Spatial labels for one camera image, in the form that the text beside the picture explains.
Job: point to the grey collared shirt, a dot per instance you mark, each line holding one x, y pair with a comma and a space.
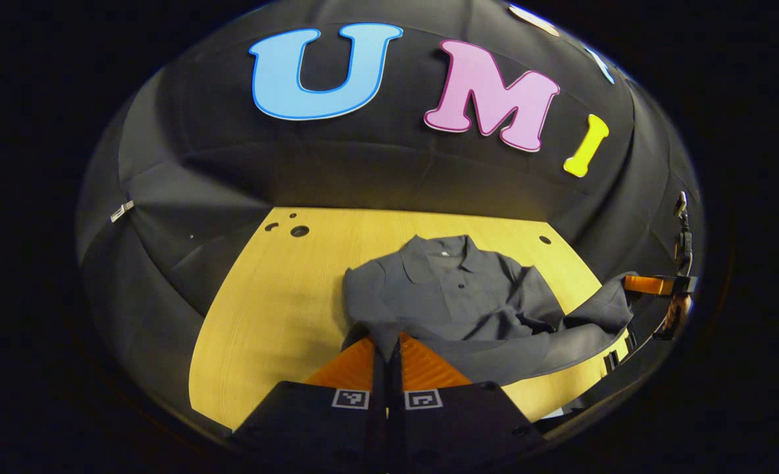
468, 296

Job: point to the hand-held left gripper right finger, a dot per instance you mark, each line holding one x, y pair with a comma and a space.
397, 428

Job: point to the white clip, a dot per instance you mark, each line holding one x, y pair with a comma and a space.
122, 210

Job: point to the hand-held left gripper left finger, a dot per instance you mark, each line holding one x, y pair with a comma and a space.
379, 428

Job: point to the black backdrop cloth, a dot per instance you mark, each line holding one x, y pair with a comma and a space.
389, 171

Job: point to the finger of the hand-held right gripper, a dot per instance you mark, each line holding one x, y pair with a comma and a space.
646, 285

